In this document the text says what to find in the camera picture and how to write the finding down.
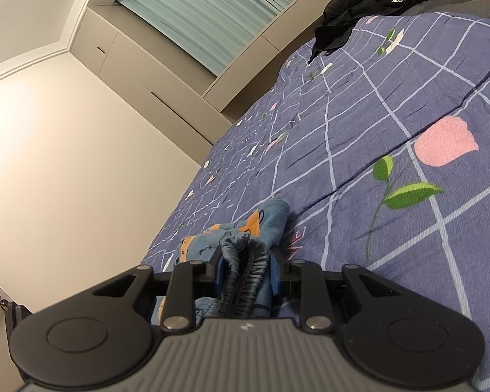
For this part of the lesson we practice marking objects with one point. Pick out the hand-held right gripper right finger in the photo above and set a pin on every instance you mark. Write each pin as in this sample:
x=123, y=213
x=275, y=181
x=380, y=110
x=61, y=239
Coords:
x=275, y=273

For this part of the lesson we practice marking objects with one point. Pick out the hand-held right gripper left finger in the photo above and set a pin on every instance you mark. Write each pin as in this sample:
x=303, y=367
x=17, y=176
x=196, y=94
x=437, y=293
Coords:
x=219, y=271

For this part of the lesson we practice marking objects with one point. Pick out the blue pants with orange print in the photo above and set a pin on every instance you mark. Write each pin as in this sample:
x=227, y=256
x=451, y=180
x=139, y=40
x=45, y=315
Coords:
x=245, y=249

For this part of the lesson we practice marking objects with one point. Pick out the purple checked floral blanket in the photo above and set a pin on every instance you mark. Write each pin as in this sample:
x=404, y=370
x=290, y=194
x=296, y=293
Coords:
x=392, y=130

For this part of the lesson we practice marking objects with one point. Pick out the beige built-in cabinet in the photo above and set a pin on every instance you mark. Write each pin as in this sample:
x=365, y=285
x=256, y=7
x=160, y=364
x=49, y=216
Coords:
x=155, y=85

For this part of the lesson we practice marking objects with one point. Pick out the teal curtain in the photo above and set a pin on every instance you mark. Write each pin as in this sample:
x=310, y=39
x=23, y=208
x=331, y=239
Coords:
x=212, y=12

